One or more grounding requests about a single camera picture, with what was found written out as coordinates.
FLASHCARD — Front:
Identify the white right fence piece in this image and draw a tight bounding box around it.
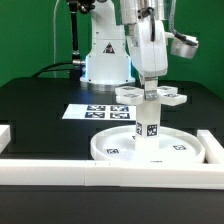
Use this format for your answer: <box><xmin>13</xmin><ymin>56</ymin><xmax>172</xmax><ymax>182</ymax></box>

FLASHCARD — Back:
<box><xmin>197</xmin><ymin>130</ymin><xmax>224</xmax><ymax>164</ymax></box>

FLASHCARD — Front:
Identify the white left fence piece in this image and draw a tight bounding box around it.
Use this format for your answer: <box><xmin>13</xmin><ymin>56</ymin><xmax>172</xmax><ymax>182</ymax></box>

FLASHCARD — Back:
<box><xmin>0</xmin><ymin>125</ymin><xmax>11</xmax><ymax>154</ymax></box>

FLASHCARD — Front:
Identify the thin white hanging cable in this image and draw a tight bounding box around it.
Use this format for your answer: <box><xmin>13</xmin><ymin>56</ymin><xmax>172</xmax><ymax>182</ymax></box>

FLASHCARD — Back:
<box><xmin>52</xmin><ymin>0</ymin><xmax>62</xmax><ymax>78</ymax></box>

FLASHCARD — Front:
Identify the white front fence rail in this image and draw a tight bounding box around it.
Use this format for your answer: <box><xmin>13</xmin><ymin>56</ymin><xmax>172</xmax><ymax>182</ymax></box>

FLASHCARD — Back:
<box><xmin>0</xmin><ymin>159</ymin><xmax>224</xmax><ymax>190</ymax></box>

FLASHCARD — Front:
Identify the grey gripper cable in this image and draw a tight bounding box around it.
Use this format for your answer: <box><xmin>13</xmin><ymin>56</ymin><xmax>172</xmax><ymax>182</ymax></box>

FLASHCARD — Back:
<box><xmin>139</xmin><ymin>0</ymin><xmax>198</xmax><ymax>44</ymax></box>

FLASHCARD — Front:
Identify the white cross-shaped table base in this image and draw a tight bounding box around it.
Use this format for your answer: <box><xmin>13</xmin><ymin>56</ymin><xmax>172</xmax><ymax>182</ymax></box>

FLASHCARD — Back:
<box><xmin>115</xmin><ymin>86</ymin><xmax>187</xmax><ymax>106</ymax></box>

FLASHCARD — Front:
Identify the black cable bundle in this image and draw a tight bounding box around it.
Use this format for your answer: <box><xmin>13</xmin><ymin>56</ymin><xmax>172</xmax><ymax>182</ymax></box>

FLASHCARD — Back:
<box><xmin>31</xmin><ymin>60</ymin><xmax>86</xmax><ymax>78</ymax></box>

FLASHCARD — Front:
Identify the white fiducial marker sheet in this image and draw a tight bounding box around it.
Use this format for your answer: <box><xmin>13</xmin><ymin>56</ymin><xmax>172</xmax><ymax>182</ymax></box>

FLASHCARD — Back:
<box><xmin>63</xmin><ymin>104</ymin><xmax>136</xmax><ymax>121</ymax></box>

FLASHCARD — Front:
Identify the white round table top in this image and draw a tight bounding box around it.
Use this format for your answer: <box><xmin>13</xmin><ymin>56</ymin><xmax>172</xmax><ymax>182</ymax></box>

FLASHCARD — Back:
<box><xmin>90</xmin><ymin>125</ymin><xmax>205</xmax><ymax>164</ymax></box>

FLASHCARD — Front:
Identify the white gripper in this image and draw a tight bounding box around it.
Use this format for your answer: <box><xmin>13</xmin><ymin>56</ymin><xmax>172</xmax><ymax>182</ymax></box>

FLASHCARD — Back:
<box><xmin>127</xmin><ymin>17</ymin><xmax>168</xmax><ymax>101</ymax></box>

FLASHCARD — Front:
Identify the white fence piece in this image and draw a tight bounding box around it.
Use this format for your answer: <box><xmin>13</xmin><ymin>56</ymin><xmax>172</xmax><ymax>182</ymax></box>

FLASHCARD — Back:
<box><xmin>197</xmin><ymin>130</ymin><xmax>224</xmax><ymax>164</ymax></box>
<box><xmin>0</xmin><ymin>125</ymin><xmax>11</xmax><ymax>154</ymax></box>

